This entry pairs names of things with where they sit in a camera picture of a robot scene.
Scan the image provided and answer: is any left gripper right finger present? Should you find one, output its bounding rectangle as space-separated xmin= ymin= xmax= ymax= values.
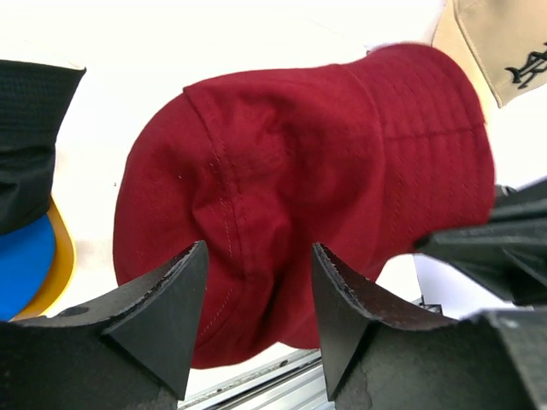
xmin=312 ymin=244 xmax=546 ymax=409

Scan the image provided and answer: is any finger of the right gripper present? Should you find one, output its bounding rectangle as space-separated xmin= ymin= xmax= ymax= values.
xmin=489 ymin=178 xmax=546 ymax=223
xmin=415 ymin=221 xmax=546 ymax=306

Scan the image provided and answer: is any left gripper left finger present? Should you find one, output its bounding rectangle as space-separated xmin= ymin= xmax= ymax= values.
xmin=1 ymin=241 xmax=209 ymax=409

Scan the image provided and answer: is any beige baseball cap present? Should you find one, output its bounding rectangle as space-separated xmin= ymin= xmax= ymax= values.
xmin=432 ymin=0 xmax=546 ymax=113

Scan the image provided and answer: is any dark red hat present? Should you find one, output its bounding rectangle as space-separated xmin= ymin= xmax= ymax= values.
xmin=113 ymin=44 xmax=495 ymax=369

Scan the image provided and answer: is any black hat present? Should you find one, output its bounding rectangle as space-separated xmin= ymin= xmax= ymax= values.
xmin=1 ymin=60 xmax=85 ymax=234

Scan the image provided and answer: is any yellow plastic basket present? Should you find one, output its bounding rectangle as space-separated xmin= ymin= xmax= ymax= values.
xmin=11 ymin=197 xmax=76 ymax=321

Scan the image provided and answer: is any blue hat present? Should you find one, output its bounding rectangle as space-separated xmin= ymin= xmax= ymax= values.
xmin=0 ymin=215 xmax=56 ymax=321

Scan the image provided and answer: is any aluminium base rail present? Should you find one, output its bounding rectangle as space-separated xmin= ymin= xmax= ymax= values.
xmin=178 ymin=349 xmax=335 ymax=410

